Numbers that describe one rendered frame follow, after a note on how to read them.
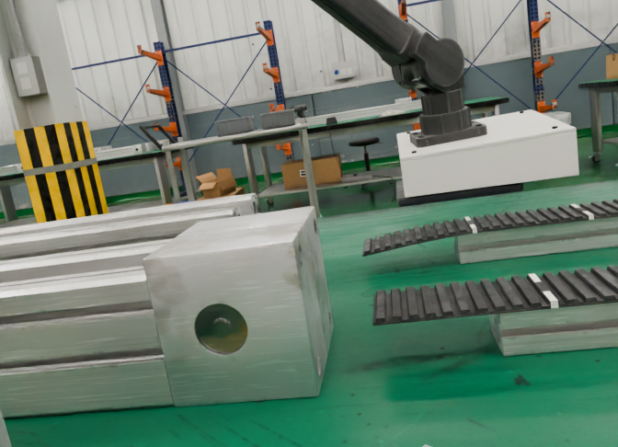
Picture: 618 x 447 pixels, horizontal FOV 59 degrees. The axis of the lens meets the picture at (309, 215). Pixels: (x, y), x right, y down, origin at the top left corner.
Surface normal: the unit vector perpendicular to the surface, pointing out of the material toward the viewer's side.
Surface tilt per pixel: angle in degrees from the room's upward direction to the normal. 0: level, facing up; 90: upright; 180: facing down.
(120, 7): 90
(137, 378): 90
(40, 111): 90
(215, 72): 90
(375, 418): 0
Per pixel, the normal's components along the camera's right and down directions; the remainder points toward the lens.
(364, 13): 0.38, 0.21
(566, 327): -0.13, 0.21
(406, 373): -0.16, -0.97
